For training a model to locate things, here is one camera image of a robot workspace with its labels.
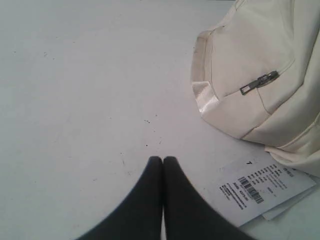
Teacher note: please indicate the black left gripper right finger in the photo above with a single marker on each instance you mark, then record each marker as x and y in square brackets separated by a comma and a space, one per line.
[187, 216]

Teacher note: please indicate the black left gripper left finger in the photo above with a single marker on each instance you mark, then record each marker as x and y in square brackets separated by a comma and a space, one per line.
[139, 215]

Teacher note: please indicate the white paper hang tag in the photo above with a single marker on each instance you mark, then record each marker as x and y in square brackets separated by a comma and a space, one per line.
[249, 188]

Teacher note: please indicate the cream fabric duffel bag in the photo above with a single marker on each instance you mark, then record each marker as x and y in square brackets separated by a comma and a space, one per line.
[256, 77]

